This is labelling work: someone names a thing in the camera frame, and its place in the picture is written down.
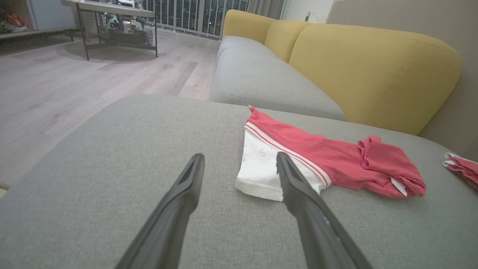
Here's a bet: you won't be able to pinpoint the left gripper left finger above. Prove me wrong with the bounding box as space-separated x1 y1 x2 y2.
114 153 206 269

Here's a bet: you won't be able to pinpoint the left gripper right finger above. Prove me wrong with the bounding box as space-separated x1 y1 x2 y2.
276 151 374 269

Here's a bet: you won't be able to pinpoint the red and white basketball jersey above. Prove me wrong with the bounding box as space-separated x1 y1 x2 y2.
235 105 427 202

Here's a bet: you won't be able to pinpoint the red shorts with white stripe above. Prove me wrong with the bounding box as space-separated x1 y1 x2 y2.
442 152 478 186

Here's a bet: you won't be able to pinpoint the grey sofa chaise seat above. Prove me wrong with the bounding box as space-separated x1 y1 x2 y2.
0 93 478 269

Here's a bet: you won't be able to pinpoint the large grey sofa seat cushion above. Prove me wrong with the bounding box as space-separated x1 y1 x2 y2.
210 48 346 121

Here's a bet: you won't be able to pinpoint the large yellow sofa back cushion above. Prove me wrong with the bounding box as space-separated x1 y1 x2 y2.
289 23 463 136

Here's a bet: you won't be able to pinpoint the small grey sofa seat cushion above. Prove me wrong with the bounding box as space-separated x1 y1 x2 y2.
217 35 277 60

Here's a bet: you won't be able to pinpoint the medium yellow sofa back cushion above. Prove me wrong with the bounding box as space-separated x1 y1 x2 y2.
264 19 311 63

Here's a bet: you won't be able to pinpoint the grey wheeled machine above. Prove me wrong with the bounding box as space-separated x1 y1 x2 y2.
98 12 154 47

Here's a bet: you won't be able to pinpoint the dark barred window railing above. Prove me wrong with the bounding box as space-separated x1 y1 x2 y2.
144 0 258 39

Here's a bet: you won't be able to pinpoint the small yellow sofa back cushion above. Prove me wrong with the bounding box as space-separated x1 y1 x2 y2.
221 9 279 44

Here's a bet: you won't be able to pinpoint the table with black metal legs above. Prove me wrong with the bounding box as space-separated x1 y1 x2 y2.
61 0 158 61

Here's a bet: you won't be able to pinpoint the grey curtain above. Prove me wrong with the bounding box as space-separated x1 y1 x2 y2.
246 0 288 20

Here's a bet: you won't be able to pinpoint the low white shelf unit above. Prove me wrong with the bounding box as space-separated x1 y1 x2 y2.
0 0 81 41

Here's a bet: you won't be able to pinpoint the colourful toy pile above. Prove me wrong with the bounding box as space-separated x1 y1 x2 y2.
0 13 29 34

